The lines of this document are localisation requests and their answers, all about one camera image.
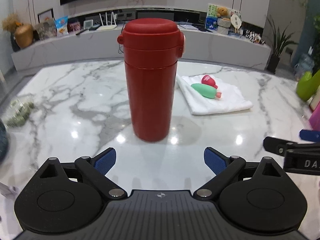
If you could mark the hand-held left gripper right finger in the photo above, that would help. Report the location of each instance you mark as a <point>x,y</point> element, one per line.
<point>215,160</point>

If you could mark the marble television cabinet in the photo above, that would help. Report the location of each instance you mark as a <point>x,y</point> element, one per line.
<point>75,47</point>

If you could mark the clear water bottle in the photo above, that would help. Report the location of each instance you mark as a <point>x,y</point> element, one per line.
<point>303,66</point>

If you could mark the round paper fan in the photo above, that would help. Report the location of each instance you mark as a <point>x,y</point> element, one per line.
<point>236,20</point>

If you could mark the pink plastic container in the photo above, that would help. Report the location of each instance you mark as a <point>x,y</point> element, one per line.
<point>315,120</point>

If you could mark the dried flower bunch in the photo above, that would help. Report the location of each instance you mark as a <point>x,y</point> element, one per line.
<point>11,22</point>

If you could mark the flower painting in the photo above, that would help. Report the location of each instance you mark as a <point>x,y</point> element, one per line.
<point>211,20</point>

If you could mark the potted orchid plant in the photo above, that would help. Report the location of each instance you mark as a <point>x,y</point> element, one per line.
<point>273,62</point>

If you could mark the small black box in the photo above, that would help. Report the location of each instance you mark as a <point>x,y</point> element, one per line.
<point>93,28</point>

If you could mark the dark vase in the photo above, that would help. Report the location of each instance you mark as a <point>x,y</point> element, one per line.
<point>13,43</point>

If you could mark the green radish-shaped toy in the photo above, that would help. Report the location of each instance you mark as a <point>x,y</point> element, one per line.
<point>203,90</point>

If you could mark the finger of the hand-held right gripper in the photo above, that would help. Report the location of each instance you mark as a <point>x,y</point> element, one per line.
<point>275,145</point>
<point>310,135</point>

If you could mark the blue textured bowl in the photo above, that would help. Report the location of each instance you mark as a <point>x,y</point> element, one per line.
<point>3,140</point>

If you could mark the brown teddy bear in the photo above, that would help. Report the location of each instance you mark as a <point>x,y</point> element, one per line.
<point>222,12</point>

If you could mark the white router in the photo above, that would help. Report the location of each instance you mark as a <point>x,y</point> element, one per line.
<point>107,27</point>

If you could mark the white notebook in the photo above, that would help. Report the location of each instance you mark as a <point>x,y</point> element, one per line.
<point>187,26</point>

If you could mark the red radish-shaped toy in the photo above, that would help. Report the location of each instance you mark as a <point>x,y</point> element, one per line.
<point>208,80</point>

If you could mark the black and white toy figures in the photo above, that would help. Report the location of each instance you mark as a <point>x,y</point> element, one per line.
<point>253,36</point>

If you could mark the black remote control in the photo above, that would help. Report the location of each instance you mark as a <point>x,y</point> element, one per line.
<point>82,31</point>

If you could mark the stone-print picture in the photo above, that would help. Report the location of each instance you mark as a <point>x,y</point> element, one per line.
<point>46,30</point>

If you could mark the plastic bag of green snacks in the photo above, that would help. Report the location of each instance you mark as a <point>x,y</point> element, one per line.
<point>18,110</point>

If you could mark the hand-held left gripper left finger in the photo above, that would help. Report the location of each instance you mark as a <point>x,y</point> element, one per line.
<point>106,161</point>

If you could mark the pink photo card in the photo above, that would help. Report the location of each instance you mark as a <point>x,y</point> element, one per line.
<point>73,27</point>

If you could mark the gold vase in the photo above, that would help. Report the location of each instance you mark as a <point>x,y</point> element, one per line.
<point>23,36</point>

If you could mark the white desk clock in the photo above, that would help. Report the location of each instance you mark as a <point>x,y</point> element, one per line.
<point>88,24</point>

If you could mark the white towel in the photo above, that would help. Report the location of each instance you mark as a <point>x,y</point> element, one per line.
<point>225,102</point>

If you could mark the lime green plastic container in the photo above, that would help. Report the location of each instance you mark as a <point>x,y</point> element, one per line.
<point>306,85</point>

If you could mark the green pothos plant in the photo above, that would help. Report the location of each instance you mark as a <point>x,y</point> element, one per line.
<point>317,37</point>

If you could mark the dark grey speaker box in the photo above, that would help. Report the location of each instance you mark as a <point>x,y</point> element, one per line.
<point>155,13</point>

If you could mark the black picture frame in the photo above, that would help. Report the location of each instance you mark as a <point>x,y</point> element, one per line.
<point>45,13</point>

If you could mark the red insulated bottle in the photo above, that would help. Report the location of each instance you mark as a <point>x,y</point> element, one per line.
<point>150,85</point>

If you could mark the blue snack bag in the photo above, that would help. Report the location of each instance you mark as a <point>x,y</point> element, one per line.
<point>61,26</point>

